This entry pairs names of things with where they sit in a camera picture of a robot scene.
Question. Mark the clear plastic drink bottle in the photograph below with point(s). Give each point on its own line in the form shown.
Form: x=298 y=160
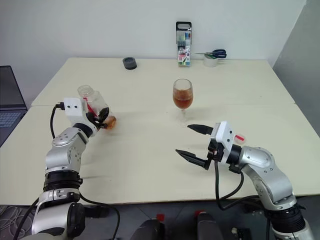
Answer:
x=96 y=100

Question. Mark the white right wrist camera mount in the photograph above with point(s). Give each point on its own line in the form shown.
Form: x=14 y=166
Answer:
x=226 y=137

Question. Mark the dark rounded shape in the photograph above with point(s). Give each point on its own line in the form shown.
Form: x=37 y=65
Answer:
x=210 y=227
x=147 y=230

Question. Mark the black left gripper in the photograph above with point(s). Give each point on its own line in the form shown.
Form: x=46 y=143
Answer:
x=92 y=119

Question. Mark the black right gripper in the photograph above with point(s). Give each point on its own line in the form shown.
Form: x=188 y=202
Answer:
x=215 y=152

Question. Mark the white depth camera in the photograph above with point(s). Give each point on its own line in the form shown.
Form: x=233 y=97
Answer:
x=73 y=107

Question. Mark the white tape roll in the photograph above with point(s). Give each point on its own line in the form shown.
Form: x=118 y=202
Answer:
x=210 y=62

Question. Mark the wine glass with brown drink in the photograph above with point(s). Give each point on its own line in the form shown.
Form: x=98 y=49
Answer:
x=183 y=97

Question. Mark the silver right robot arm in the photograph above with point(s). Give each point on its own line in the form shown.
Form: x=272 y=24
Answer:
x=265 y=165

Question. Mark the black round container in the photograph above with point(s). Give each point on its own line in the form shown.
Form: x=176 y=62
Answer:
x=130 y=63

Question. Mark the dark grey laptop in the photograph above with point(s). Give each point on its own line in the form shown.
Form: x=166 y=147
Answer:
x=11 y=105

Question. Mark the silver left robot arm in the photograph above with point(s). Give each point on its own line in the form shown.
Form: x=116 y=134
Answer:
x=65 y=155

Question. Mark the marker pen pack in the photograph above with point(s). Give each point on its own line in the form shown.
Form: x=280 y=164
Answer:
x=183 y=45

